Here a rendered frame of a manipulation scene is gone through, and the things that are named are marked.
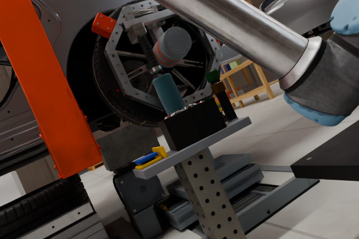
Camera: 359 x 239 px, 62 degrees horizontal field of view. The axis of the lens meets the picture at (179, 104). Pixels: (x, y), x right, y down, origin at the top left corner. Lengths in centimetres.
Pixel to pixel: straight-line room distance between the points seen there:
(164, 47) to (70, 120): 49
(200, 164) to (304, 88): 47
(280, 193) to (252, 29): 88
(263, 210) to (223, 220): 33
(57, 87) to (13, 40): 24
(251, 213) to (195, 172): 40
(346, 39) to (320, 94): 13
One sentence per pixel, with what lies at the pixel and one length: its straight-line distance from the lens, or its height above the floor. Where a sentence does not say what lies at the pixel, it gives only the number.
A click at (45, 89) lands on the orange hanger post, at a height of 86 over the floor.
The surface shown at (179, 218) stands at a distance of 142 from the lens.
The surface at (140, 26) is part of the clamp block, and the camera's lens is 121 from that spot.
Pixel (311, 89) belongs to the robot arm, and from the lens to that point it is 74.
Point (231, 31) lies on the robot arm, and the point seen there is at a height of 69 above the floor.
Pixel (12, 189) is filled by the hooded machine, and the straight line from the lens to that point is 789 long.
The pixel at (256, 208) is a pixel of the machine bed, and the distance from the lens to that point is 137.
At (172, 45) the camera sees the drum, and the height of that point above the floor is 84.
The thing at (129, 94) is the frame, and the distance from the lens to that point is 135.
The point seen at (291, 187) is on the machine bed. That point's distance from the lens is 147.
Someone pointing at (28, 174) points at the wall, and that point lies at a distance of 1137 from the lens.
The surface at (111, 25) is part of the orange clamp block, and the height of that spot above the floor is 105.
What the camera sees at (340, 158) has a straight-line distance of 84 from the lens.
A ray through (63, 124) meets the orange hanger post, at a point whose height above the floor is 71.
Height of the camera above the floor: 57
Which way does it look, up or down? 1 degrees up
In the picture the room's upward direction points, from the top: 25 degrees counter-clockwise
